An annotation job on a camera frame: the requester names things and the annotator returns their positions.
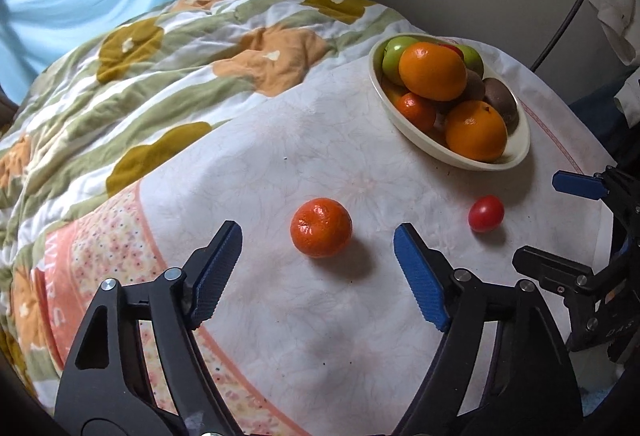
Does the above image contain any cream bowl with yellow print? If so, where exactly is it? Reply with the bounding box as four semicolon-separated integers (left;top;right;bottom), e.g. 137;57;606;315
368;33;531;172

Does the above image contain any black curved tube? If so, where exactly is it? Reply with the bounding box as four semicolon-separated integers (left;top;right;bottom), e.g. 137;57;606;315
529;0;608;71

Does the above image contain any plain brown kiwi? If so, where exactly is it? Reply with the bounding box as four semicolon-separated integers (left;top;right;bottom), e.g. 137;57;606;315
482;77;519;129

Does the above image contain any dark blue cloth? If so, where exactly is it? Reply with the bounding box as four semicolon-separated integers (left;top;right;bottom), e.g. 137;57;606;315
570;66;640;162

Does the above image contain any green apple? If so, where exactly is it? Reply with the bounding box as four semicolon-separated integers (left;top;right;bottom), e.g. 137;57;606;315
382;36;418;84
457;45;485;77

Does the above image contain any large orange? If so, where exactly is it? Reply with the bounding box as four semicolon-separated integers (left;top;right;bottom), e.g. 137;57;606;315
444;100;508;163
398;41;468;101

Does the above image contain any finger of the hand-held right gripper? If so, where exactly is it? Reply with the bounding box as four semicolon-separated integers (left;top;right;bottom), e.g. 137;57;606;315
512;245;640;352
552;166;640;217

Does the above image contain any small tangerine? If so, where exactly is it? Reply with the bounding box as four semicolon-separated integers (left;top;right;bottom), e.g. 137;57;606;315
395;92;437;132
290;197;353;259

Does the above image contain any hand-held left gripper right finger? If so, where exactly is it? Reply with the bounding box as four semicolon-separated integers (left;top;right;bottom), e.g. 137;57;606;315
393;223;586;436

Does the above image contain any green striped floral quilt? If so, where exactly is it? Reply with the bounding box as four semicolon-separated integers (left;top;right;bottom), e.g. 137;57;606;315
0;0;426;407

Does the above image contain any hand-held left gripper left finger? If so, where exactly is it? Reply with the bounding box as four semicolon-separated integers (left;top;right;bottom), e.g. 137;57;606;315
54;219;244;436

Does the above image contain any white floral cloth pink border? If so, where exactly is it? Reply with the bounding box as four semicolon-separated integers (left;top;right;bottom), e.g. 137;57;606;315
10;36;621;436

